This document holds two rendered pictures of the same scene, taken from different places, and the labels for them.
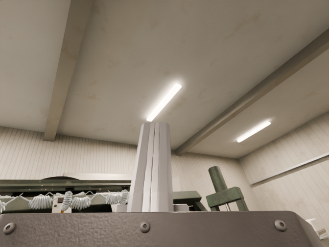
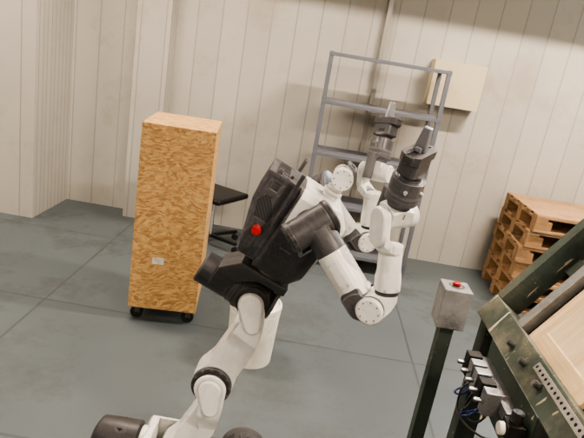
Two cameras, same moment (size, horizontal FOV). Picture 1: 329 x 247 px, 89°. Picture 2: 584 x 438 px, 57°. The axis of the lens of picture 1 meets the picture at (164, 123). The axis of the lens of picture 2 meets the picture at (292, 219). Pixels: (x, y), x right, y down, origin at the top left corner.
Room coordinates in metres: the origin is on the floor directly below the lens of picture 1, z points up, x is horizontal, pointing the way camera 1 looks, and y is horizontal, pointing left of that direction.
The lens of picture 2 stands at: (0.77, -1.17, 1.76)
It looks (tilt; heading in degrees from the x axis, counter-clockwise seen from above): 17 degrees down; 132
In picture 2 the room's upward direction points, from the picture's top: 10 degrees clockwise
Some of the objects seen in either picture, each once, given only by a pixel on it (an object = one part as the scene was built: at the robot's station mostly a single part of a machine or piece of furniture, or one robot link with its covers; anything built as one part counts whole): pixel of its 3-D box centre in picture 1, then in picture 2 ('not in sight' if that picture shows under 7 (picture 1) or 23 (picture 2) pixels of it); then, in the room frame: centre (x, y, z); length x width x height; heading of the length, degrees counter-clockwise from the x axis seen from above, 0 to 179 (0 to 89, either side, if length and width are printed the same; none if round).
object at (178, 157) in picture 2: not in sight; (175, 217); (-1.99, 0.80, 0.63); 0.50 x 0.42 x 1.25; 138
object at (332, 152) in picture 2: not in sight; (366, 167); (-1.94, 2.69, 0.91); 0.98 x 0.40 x 1.81; 41
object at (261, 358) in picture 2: not in sight; (254, 321); (-1.23, 0.88, 0.24); 0.32 x 0.30 x 0.47; 131
